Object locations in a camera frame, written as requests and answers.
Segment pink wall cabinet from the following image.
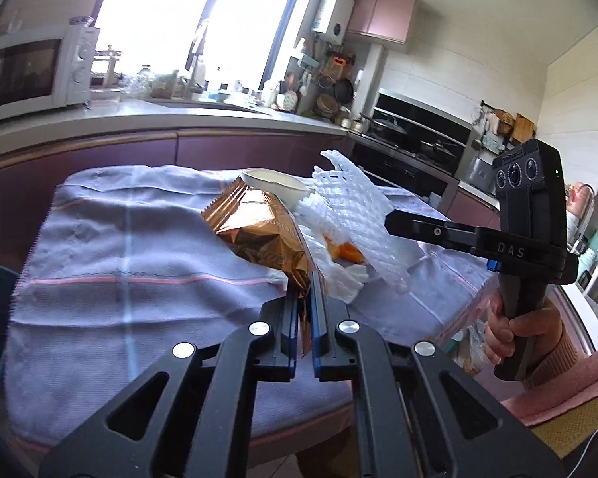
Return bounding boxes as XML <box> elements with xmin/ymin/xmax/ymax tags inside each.
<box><xmin>348</xmin><ymin>0</ymin><xmax>418</xmax><ymax>45</ymax></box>

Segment gold snack bag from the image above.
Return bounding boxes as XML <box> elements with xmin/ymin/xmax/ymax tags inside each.
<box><xmin>202</xmin><ymin>178</ymin><xmax>314</xmax><ymax>296</ymax></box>

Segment white wall water heater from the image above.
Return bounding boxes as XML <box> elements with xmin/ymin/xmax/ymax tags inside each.
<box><xmin>312</xmin><ymin>0</ymin><xmax>354</xmax><ymax>45</ymax></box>

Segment white paper cup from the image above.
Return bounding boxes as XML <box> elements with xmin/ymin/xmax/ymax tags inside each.
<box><xmin>242</xmin><ymin>168</ymin><xmax>310</xmax><ymax>210</ymax></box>

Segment black built-in stove oven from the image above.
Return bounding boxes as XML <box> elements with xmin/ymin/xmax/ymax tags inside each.
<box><xmin>351</xmin><ymin>90</ymin><xmax>472</xmax><ymax>208</ymax></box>

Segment steel kitchen faucet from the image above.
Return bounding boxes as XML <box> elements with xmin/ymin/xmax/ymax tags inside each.
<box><xmin>183</xmin><ymin>20</ymin><xmax>208</xmax><ymax>99</ymax></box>

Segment white microwave oven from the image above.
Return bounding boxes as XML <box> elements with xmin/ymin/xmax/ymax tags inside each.
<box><xmin>0</xmin><ymin>25</ymin><xmax>99</xmax><ymax>121</ymax></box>

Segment purple checked tablecloth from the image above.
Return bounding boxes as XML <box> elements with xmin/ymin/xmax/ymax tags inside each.
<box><xmin>4</xmin><ymin>165</ymin><xmax>495</xmax><ymax>451</ymax></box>

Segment steel kettle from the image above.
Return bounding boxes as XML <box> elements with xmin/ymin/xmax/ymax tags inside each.
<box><xmin>332</xmin><ymin>107</ymin><xmax>369</xmax><ymax>134</ymax></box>

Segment maroon base cabinets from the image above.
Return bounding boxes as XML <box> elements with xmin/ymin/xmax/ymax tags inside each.
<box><xmin>0</xmin><ymin>128</ymin><xmax>353</xmax><ymax>271</ymax></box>

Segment white kitchen countertop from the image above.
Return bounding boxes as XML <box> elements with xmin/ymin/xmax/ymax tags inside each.
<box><xmin>0</xmin><ymin>99</ymin><xmax>346</xmax><ymax>157</ymax></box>

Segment black hanging frying pan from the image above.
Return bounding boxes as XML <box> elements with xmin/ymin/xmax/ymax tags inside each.
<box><xmin>332</xmin><ymin>78</ymin><xmax>354</xmax><ymax>106</ymax></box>

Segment white foam fruit net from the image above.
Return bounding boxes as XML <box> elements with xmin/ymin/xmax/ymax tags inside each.
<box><xmin>293</xmin><ymin>150</ymin><xmax>423</xmax><ymax>292</ymax></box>

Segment orange peel piece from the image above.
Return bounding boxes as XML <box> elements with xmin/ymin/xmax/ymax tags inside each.
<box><xmin>325</xmin><ymin>237</ymin><xmax>365</xmax><ymax>264</ymax></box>

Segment person's right hand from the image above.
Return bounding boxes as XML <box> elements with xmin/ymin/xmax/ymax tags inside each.
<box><xmin>484</xmin><ymin>291</ymin><xmax>564</xmax><ymax>365</ymax></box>

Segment pink sleeve right forearm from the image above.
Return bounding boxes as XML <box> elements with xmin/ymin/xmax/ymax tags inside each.
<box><xmin>502</xmin><ymin>333</ymin><xmax>598</xmax><ymax>426</ymax></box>

